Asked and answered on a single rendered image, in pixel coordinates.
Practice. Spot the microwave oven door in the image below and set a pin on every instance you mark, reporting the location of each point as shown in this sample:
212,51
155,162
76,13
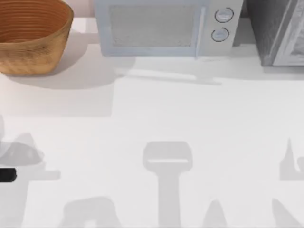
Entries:
152,26

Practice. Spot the round microwave knob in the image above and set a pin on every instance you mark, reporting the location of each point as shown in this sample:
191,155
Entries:
224,14
220,34

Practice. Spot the pale microwave oven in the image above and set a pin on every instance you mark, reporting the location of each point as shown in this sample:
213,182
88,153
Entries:
234,28

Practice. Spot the brown woven basket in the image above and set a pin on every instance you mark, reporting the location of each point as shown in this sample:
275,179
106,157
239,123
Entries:
35,51

